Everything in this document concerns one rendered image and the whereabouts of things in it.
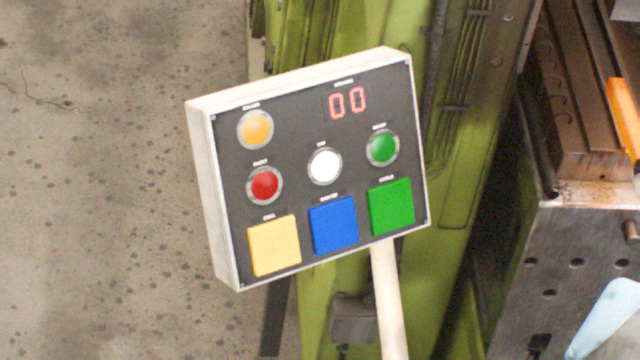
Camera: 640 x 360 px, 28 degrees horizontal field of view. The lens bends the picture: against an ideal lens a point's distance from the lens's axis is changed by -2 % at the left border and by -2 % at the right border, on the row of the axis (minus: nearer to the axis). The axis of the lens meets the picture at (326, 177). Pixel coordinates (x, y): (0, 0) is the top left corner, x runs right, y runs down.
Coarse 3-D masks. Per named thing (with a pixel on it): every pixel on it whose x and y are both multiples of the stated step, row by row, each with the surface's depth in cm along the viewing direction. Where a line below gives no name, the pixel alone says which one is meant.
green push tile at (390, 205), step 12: (396, 180) 202; (408, 180) 202; (372, 192) 200; (384, 192) 201; (396, 192) 202; (408, 192) 203; (372, 204) 200; (384, 204) 201; (396, 204) 202; (408, 204) 203; (372, 216) 201; (384, 216) 202; (396, 216) 203; (408, 216) 204; (372, 228) 202; (384, 228) 202; (396, 228) 203
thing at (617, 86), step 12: (612, 84) 229; (624, 84) 229; (612, 96) 228; (624, 96) 227; (624, 108) 224; (624, 120) 222; (636, 120) 222; (624, 132) 222; (636, 132) 220; (636, 144) 218; (636, 156) 216
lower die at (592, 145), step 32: (544, 0) 248; (576, 0) 246; (544, 32) 241; (576, 32) 241; (608, 32) 240; (544, 64) 235; (576, 64) 234; (544, 96) 231; (576, 96) 228; (608, 96) 228; (576, 128) 224; (608, 128) 224; (576, 160) 221; (608, 160) 222
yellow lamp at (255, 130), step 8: (248, 120) 187; (256, 120) 188; (264, 120) 188; (248, 128) 187; (256, 128) 188; (264, 128) 189; (248, 136) 188; (256, 136) 188; (264, 136) 189; (256, 144) 189
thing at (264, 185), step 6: (258, 174) 190; (264, 174) 190; (270, 174) 191; (252, 180) 190; (258, 180) 190; (264, 180) 191; (270, 180) 191; (276, 180) 192; (252, 186) 190; (258, 186) 190; (264, 186) 191; (270, 186) 191; (276, 186) 192; (252, 192) 190; (258, 192) 191; (264, 192) 191; (270, 192) 192; (258, 198) 191; (264, 198) 191
